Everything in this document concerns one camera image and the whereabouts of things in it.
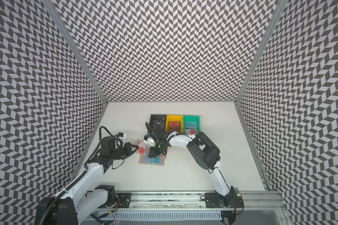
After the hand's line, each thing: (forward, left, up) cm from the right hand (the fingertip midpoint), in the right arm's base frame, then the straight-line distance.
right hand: (151, 157), depth 88 cm
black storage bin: (+26, -2, +1) cm, 26 cm away
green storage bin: (+28, -28, +4) cm, 39 cm away
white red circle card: (+2, +5, +6) cm, 8 cm away
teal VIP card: (-2, -4, 0) cm, 4 cm away
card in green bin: (+21, -27, +2) cm, 34 cm away
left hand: (+3, +7, +8) cm, 11 cm away
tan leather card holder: (-3, +3, +5) cm, 6 cm away
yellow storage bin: (+26, -14, +6) cm, 31 cm away
